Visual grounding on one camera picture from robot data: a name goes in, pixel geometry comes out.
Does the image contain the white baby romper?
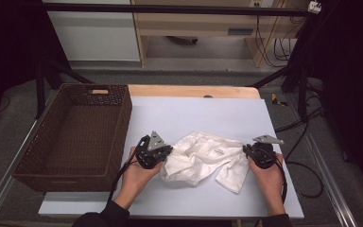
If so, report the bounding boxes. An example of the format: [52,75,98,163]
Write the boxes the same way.
[159,131,251,195]

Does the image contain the looped black floor cable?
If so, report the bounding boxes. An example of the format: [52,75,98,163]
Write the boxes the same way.
[284,121,325,200]

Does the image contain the dark curtain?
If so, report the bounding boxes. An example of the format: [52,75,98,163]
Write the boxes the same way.
[308,0,363,200]
[0,0,72,133]

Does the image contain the hanging desk cables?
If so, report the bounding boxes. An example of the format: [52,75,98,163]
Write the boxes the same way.
[254,15,306,69]

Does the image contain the brown wicker basket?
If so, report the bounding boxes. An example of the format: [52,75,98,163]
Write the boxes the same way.
[11,82,133,193]

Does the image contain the left hand-held gripper cable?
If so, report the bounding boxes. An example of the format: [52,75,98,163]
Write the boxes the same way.
[106,148,140,206]

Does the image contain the right hand-held gripper cable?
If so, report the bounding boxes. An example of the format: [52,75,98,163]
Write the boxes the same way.
[272,154,288,204]

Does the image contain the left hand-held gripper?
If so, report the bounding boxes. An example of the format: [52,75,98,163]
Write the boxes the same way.
[134,131,174,170]

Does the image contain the white power adapter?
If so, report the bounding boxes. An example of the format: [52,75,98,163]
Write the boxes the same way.
[307,0,323,14]

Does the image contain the person's left hand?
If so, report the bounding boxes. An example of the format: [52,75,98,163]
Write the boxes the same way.
[121,146,164,197]

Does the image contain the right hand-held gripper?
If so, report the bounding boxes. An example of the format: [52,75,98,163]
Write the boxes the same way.
[243,134,285,169]

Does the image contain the person's right hand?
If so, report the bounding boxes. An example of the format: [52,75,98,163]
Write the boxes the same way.
[248,153,286,198]

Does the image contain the black metal stand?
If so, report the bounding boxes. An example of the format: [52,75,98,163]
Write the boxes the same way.
[247,12,325,122]
[34,58,94,119]

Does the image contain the wooden desk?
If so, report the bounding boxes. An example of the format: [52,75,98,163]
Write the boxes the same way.
[130,0,311,69]

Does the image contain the person's dark torso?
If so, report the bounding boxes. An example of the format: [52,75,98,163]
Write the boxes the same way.
[129,218,234,227]

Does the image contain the white cabinet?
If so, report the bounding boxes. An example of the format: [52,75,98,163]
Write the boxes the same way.
[42,0,141,62]

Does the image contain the hand-held gripper cable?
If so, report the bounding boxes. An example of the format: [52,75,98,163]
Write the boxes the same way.
[272,154,288,204]
[106,148,140,206]

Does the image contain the black horizontal metal bar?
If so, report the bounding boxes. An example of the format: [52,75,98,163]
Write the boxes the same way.
[42,2,310,17]

